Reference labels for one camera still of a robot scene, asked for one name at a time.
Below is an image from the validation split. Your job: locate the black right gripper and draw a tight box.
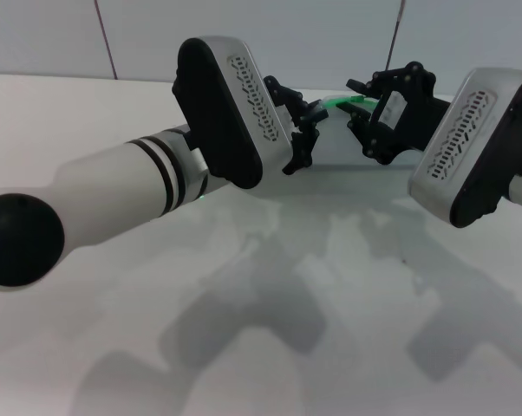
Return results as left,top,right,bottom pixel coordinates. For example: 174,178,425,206
337,61,453,166

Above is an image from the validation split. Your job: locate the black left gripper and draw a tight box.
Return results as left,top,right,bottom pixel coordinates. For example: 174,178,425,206
263,75,330,177

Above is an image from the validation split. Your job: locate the clear green-zipper document bag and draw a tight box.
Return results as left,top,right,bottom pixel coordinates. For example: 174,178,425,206
306,91,418,168

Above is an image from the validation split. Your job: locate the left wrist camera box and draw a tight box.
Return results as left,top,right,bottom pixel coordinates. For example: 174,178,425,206
172,36,293,192

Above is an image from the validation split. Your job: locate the silver left mount bracket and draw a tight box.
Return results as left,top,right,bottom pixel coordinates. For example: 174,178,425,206
190,148,209,175

